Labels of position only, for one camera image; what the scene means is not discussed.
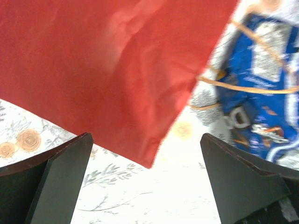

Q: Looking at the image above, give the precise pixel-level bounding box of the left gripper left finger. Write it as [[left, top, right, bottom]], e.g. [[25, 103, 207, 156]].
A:
[[0, 133, 93, 224]]

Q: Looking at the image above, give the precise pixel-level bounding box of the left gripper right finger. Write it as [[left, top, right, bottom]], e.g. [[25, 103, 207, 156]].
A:
[[200, 133, 299, 224]]

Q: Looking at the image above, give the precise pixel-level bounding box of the red paper bag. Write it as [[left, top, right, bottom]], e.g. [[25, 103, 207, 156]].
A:
[[0, 0, 299, 169]]

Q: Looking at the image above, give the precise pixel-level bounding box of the blue chips bag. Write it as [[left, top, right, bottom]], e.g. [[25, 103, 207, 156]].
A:
[[216, 13, 299, 164]]

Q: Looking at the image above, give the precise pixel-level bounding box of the floral table mat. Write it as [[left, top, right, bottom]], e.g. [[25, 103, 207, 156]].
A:
[[0, 0, 299, 224]]

